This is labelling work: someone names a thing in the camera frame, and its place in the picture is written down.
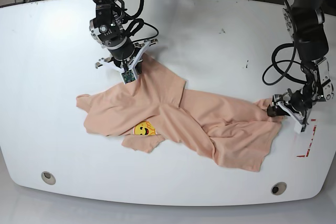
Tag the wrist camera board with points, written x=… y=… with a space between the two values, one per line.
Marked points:
x=129 y=76
x=299 y=128

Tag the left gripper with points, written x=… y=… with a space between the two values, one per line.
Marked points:
x=290 y=104

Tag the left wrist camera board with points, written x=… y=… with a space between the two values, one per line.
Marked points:
x=299 y=128

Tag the peach T-shirt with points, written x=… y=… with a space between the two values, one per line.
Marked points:
x=233 y=133

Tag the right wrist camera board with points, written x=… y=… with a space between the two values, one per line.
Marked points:
x=129 y=76

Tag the table grommet hole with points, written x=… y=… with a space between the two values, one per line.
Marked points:
x=279 y=188
x=48 y=178

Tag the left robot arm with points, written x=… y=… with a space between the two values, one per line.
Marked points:
x=302 y=61

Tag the red tape marking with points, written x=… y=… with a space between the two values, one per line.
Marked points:
x=303 y=141

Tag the left table grommet hole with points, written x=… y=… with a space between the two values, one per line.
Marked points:
x=48 y=178

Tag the right table grommet hole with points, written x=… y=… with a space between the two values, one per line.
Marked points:
x=279 y=188

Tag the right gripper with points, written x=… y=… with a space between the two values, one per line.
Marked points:
x=127 y=56

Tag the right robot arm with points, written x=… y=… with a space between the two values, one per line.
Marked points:
x=125 y=36

